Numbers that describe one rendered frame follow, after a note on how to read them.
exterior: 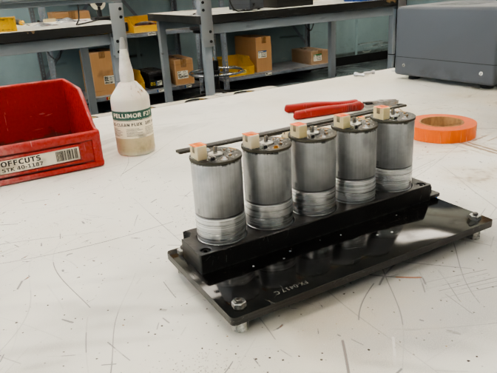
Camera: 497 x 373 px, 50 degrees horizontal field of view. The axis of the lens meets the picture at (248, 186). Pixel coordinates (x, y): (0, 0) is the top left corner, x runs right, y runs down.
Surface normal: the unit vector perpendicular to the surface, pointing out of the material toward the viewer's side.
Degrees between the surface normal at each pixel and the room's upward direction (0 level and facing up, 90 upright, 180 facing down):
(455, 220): 0
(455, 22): 90
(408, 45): 90
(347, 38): 90
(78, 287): 0
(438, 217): 0
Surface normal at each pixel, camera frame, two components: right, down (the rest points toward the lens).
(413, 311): -0.06, -0.93
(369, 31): 0.50, 0.28
